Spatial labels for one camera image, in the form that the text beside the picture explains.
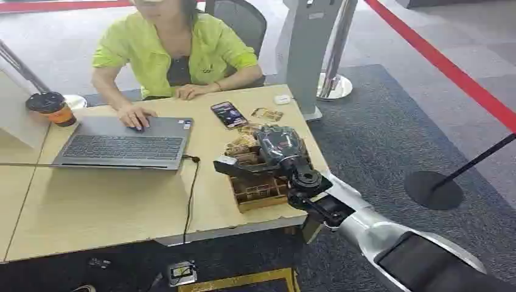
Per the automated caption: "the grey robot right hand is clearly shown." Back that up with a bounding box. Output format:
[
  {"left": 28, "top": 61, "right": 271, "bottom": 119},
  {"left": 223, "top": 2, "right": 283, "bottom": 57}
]
[{"left": 213, "top": 125, "right": 312, "bottom": 178}]

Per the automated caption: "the stack of printed cards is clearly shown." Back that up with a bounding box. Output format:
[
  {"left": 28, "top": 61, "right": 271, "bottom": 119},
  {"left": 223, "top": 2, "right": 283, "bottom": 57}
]
[{"left": 224, "top": 123, "right": 263, "bottom": 157}]

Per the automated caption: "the wooden card box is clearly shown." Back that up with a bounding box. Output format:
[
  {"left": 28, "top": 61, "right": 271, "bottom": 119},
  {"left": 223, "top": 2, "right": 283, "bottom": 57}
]
[{"left": 224, "top": 136, "right": 313, "bottom": 214}]

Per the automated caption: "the black smartphone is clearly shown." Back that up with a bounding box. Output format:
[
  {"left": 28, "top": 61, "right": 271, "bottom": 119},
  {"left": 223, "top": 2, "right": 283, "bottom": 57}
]
[{"left": 210, "top": 101, "right": 249, "bottom": 130}]

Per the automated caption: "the grey kiosk stand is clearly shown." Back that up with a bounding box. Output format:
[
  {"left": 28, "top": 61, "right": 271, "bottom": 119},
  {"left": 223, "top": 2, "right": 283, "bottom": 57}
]
[{"left": 275, "top": 0, "right": 350, "bottom": 122}]

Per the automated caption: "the person's left hand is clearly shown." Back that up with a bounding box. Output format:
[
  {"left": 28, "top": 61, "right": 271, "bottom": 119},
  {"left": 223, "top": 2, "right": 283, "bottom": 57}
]
[{"left": 174, "top": 83, "right": 220, "bottom": 101}]

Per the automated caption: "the person's hand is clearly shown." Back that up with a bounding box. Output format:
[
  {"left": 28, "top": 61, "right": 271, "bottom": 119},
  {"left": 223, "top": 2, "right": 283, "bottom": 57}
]
[
  {"left": 117, "top": 103, "right": 158, "bottom": 132},
  {"left": 174, "top": 83, "right": 220, "bottom": 101}
]

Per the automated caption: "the dark grey carpet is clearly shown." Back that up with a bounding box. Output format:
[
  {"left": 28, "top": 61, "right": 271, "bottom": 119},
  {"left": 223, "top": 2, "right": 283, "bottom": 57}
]
[{"left": 82, "top": 63, "right": 516, "bottom": 292}]

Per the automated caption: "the grey office chair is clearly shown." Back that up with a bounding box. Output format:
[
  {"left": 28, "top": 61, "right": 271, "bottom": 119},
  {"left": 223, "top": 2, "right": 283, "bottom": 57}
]
[{"left": 204, "top": 0, "right": 268, "bottom": 88}]

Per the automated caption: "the person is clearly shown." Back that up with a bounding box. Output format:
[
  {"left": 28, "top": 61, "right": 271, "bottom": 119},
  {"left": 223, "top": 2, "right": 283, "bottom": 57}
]
[{"left": 91, "top": 0, "right": 264, "bottom": 131}]

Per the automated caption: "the person's right hand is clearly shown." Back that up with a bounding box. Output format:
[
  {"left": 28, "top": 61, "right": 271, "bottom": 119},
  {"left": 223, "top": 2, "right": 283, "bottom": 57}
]
[{"left": 117, "top": 103, "right": 158, "bottom": 132}]

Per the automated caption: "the grey laptop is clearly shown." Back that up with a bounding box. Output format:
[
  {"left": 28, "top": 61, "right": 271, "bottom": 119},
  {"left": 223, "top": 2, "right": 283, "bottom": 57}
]
[{"left": 52, "top": 116, "right": 194, "bottom": 172}]

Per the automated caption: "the floor power socket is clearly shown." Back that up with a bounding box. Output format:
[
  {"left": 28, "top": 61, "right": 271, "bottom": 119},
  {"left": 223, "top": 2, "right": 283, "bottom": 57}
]
[{"left": 167, "top": 260, "right": 198, "bottom": 288}]

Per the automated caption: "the black stanchion with round base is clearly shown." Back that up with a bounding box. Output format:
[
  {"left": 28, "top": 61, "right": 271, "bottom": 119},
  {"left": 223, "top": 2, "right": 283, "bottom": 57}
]
[{"left": 404, "top": 133, "right": 516, "bottom": 211}]

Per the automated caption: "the red barrier belt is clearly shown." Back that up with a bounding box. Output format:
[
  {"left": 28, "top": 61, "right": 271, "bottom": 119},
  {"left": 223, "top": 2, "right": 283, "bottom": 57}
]
[{"left": 364, "top": 0, "right": 516, "bottom": 134}]

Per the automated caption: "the black lidded coffee cup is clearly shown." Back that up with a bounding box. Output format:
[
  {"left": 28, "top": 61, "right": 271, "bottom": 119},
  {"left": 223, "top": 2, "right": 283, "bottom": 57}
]
[{"left": 25, "top": 91, "right": 77, "bottom": 128}]

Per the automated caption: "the white partition panel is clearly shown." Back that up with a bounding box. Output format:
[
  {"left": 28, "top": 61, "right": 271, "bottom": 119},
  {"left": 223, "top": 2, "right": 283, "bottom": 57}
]
[{"left": 0, "top": 38, "right": 52, "bottom": 151}]

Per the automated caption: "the chrome stanchion post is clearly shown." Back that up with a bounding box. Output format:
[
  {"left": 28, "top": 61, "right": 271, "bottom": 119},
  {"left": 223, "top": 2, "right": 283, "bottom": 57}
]
[{"left": 316, "top": 0, "right": 359, "bottom": 102}]

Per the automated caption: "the black cable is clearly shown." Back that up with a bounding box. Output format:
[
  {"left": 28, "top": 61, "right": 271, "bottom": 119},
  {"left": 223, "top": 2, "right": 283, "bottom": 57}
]
[{"left": 182, "top": 155, "right": 201, "bottom": 245}]

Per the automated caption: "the yellow floor frame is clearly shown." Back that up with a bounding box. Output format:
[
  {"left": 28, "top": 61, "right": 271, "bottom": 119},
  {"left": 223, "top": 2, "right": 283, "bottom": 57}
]
[{"left": 177, "top": 267, "right": 302, "bottom": 292}]

